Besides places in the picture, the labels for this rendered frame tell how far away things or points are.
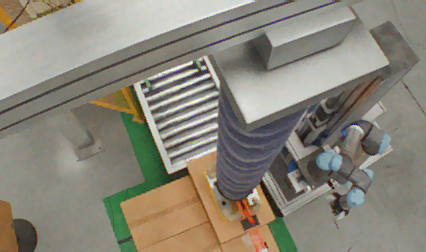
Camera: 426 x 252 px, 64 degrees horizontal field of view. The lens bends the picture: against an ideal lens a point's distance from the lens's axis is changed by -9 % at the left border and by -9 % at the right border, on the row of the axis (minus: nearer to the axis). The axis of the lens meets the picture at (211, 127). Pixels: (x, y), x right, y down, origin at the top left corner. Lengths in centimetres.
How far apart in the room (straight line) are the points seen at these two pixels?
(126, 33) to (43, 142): 354
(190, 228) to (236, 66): 235
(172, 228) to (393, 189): 220
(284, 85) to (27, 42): 40
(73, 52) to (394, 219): 362
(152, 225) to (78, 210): 99
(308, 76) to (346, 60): 8
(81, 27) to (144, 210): 253
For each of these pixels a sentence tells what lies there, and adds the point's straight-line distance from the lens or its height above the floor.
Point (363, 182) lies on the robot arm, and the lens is 175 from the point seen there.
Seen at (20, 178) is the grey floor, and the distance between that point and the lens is 400.
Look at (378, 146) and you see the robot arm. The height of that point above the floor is 164.
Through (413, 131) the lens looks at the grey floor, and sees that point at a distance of 420.
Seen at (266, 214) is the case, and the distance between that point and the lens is 253.
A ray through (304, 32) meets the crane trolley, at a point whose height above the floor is 296.
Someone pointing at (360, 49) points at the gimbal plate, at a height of 288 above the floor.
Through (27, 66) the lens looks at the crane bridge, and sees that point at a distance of 50.
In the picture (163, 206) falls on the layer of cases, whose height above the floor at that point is 54.
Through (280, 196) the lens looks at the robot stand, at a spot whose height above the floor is 23.
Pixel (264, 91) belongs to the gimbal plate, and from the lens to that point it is 62.
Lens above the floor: 344
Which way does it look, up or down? 71 degrees down
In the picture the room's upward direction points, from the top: straight up
